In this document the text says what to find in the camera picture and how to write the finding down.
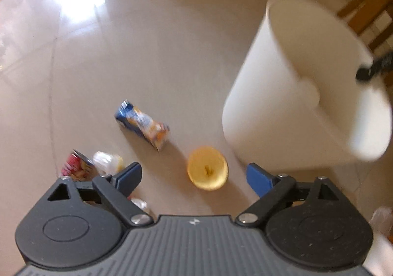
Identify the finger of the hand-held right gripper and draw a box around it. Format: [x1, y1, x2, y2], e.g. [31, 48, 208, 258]
[355, 50, 393, 82]

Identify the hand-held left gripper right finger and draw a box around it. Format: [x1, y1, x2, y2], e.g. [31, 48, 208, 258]
[236, 163, 343, 228]

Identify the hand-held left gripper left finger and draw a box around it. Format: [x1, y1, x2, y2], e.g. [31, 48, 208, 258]
[46, 162, 154, 227]

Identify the white ribbed plastic cup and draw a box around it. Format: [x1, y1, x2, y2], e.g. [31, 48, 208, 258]
[93, 151, 125, 176]

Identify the white plastic trash bin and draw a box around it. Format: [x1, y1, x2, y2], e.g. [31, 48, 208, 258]
[222, 0, 393, 174]

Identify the red drink can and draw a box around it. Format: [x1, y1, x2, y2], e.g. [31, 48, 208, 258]
[61, 150, 95, 182]

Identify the blue milk carton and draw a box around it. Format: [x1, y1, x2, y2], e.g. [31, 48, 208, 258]
[114, 99, 170, 152]

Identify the wooden chair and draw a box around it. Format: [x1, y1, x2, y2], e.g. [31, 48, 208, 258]
[337, 0, 393, 51]

